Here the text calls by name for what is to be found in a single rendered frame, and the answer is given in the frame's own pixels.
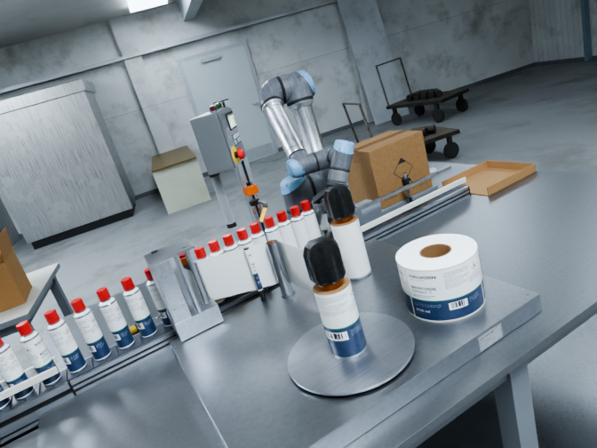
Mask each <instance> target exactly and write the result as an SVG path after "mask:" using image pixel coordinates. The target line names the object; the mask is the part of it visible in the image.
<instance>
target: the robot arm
mask: <svg viewBox="0 0 597 448"><path fill-rule="evenodd" d="M314 96H315V86H314V81H313V79H312V77H311V76H310V75H309V74H308V73H307V72H306V71H305V70H300V71H294V72H292V73H289V74H285V75H282V76H276V77H272V78H270V79H268V80H267V81H266V82H265V83H264V84H263V86H262V88H261V90H260V93H259V106H260V108H261V111H262V113H263V114H264V115H265V116H267V118H268V120H269V122H270V124H271V125H272V127H273V129H274V131H275V134H276V136H277V138H278V140H279V141H280V143H281V145H282V147H283V150H284V152H285V154H286V156H287V157H288V159H289V160H288V161H287V162H286V167H287V171H288V174H289V175H290V176H288V177H286V178H285V179H283V180H282V182H281V184H280V187H281V193H282V195H283V201H284V204H285V208H286V211H287V220H291V218H292V217H291V211H290V207H292V206H293V205H298V208H299V210H300V213H302V212H303V211H302V208H301V204H300V202H301V201H303V200H309V203H310V206H311V209H312V210H314V207H313V204H319V205H318V210H317V213H316V211H314V212H315V216H316V218H317V222H318V225H319V229H320V231H321V235H322V236H328V235H329V234H330V232H332V230H331V226H330V223H331V222H332V221H333V219H331V218H330V217H328V215H327V214H325V213H326V212H327V210H326V206H325V202H324V200H323V195H324V190H326V189H327V188H328V187H331V186H334V185H337V184H346V183H347V181H348V177H349V172H350V168H351V163H352V159H353V154H354V143H353V142H351V141H348V140H335V143H334V146H333V147H327V148H324V145H323V142H322V136H321V134H320V131H319V127H318V124H317V122H316V119H315V115H314V111H313V107H312V103H313V101H314V98H313V97H314ZM284 104H287V107H288V109H290V110H292V112H293V115H294V117H295V120H296V124H297V127H298V131H299V135H300V138H301V140H302V142H301V140H300V138H299V136H298V135H297V133H296V131H295V129H294V127H293V125H292V123H291V120H290V119H289V117H288V115H287V114H286V112H285V110H284V108H283V107H284ZM302 143H303V144H302ZM346 186H347V187H348V185H346ZM312 201H313V204H312Z"/></svg>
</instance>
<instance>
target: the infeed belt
mask: <svg viewBox="0 0 597 448"><path fill-rule="evenodd" d="M465 186H466V185H462V184H460V185H458V186H456V187H454V188H452V189H450V190H448V191H446V192H444V193H442V194H440V195H438V196H436V197H434V198H432V199H429V200H427V201H425V202H424V203H422V204H419V205H417V206H415V207H413V208H411V209H409V210H408V211H406V212H403V213H401V214H399V215H396V216H394V217H393V218H391V219H389V220H386V221H384V222H382V223H380V224H378V225H377V226H375V227H373V228H370V229H368V230H365V231H363V232H362V236H366V235H368V234H369V233H371V232H373V231H375V230H377V229H379V228H382V227H384V226H385V225H387V224H390V223H392V222H394V221H396V220H398V219H400V218H402V217H404V216H406V215H408V214H410V213H412V212H414V211H416V210H418V209H420V208H422V207H424V206H426V205H428V204H430V203H432V202H434V201H436V200H439V199H441V198H443V197H445V196H447V195H449V194H451V193H453V192H455V191H457V190H459V189H461V188H463V187H465ZM249 292H252V291H249ZM249 292H243V293H239V294H237V295H235V296H234V297H232V298H226V300H225V301H224V302H223V303H221V304H219V307H221V306H223V305H225V304H227V303H228V302H230V301H232V300H235V299H237V298H239V297H241V296H243V295H245V294H247V293H249ZM156 329H157V331H158V332H157V334H156V335H154V336H153V337H151V338H148V339H143V338H142V337H141V334H137V335H135V336H133V338H134V340H135V343H134V345H133V346H131V347H130V348H127V349H125V350H120V349H119V347H118V346H117V344H116V345H114V346H113V347H111V348H110V350H111V352H112V354H111V356H110V357H109V358H107V359H105V360H103V361H101V362H95V360H94V358H93V357H89V358H87V359H85V361H86V363H87V366H86V368H85V369H83V370H82V371H81V372H79V373H76V374H71V373H70V372H69V370H68V381H70V380H72V379H74V378H76V377H78V376H80V375H82V374H84V373H86V372H88V371H90V370H92V369H94V368H96V367H99V366H101V365H103V364H105V363H107V362H109V361H111V360H113V359H115V358H117V357H119V356H121V355H123V354H125V353H127V352H129V351H131V350H133V349H135V348H137V347H139V346H141V345H143V344H145V343H148V342H150V341H151V340H154V339H156V338H158V337H160V336H162V335H164V334H165V333H167V332H170V331H172V330H174V329H173V327H170V328H165V327H164V325H163V323H162V324H158V325H156Z"/></svg>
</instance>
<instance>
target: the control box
mask: <svg viewBox="0 0 597 448"><path fill-rule="evenodd" d="M230 111H232V109H231V108H229V107H225V108H222V109H220V110H218V111H217V112H214V113H210V112H207V113H204V114H202V115H200V116H197V117H195V118H193V119H191V120H190V123H191V126H192V128H193V131H194V134H195V138H196V141H197V144H198V146H199V149H200V151H201V154H202V157H203V160H204V163H205V166H206V169H207V172H208V174H209V175H213V174H217V173H221V172H227V171H231V170H234V168H235V167H236V166H237V165H238V164H239V163H241V162H242V160H243V159H240V158H239V157H238V158H235V151H237V149H238V148H241V149H243V151H244V147H243V143H242V142H240V143H239V144H238V145H235V143H234V140H233V137H232V134H234V133H235V132H237V131H238V128H237V126H236V127H235V128H234V129H233V130H232V131H230V127H229V124H228V121H227V117H226V113H228V112H230ZM245 157H246V154H245V151H244V158H245Z"/></svg>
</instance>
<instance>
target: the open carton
mask: <svg viewBox="0 0 597 448"><path fill-rule="evenodd" d="M14 247H16V246H13V247H12V244H11V240H10V237H9V235H8V233H7V230H6V228H4V230H3V231H2V232H1V233H0V313H2V312H4V311H6V310H8V309H11V308H15V307H18V306H19V305H22V304H24V303H26V302H27V299H28V295H29V294H30V291H31V289H32V285H31V283H30V282H29V280H28V277H27V275H26V273H25V271H24V269H23V267H22V266H21V265H20V262H19V260H18V258H17V256H16V254H15V252H14V250H13V248H14Z"/></svg>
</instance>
